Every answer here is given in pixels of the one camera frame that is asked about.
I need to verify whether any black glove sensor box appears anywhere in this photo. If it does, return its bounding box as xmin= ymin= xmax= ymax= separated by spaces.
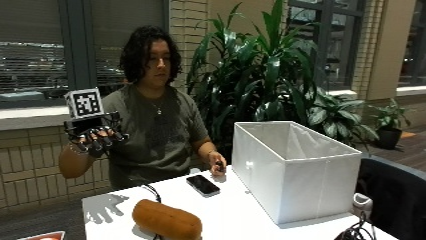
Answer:
xmin=62 ymin=111 xmax=122 ymax=134

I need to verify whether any black smartphone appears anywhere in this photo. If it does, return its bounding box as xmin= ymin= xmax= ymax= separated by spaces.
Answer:
xmin=185 ymin=174 xmax=222 ymax=198

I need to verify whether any white cube with black markers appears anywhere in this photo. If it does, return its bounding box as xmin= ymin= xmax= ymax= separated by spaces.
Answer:
xmin=64 ymin=87 xmax=106 ymax=120

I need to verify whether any person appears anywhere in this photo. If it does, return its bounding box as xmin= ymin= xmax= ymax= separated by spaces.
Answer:
xmin=57 ymin=25 xmax=229 ymax=191

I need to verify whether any white fabric storage box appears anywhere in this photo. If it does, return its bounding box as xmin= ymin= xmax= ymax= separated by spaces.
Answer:
xmin=230 ymin=120 xmax=365 ymax=225

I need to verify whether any brown bread loaf soft toy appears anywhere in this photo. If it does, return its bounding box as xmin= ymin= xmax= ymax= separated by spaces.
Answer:
xmin=130 ymin=198 xmax=204 ymax=240

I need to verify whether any tall green leafy plant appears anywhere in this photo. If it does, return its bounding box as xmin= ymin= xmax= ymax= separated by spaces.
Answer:
xmin=185 ymin=0 xmax=322 ymax=162

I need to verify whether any broad-leaf green plant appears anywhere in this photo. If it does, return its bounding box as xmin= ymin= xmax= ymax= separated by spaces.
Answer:
xmin=305 ymin=87 xmax=381 ymax=148

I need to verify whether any window with blinds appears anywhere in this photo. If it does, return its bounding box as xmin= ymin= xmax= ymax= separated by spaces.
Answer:
xmin=0 ymin=0 xmax=70 ymax=103
xmin=90 ymin=0 xmax=166 ymax=96

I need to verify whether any red and white card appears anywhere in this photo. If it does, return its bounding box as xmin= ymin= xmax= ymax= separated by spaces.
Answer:
xmin=16 ymin=230 xmax=66 ymax=240

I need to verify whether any white device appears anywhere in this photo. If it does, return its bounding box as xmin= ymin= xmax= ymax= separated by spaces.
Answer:
xmin=351 ymin=192 xmax=374 ymax=220

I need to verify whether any black plant pot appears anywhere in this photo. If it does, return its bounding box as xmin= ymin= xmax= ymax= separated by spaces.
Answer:
xmin=375 ymin=127 xmax=403 ymax=151

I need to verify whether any chair with black jacket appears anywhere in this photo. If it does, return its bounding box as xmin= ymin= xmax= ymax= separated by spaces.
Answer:
xmin=354 ymin=155 xmax=426 ymax=240

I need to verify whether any small potted plant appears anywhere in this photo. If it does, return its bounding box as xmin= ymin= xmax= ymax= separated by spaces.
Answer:
xmin=366 ymin=97 xmax=413 ymax=151

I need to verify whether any dark framed window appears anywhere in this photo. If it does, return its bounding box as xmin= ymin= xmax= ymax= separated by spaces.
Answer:
xmin=286 ymin=0 xmax=367 ymax=92
xmin=397 ymin=0 xmax=426 ymax=88

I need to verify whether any silver necklace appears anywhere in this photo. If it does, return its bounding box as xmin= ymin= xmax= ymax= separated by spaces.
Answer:
xmin=149 ymin=101 xmax=165 ymax=116

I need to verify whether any black cable bundle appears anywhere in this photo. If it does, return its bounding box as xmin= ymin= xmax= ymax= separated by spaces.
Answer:
xmin=334 ymin=211 xmax=379 ymax=240

